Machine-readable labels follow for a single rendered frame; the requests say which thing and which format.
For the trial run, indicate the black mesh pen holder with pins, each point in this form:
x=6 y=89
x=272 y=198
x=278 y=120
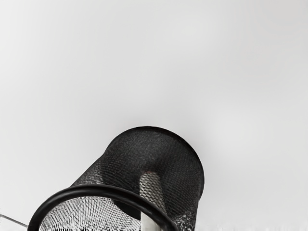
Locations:
x=149 y=149

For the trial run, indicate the white cylindrical pen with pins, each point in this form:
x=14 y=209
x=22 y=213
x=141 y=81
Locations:
x=149 y=222

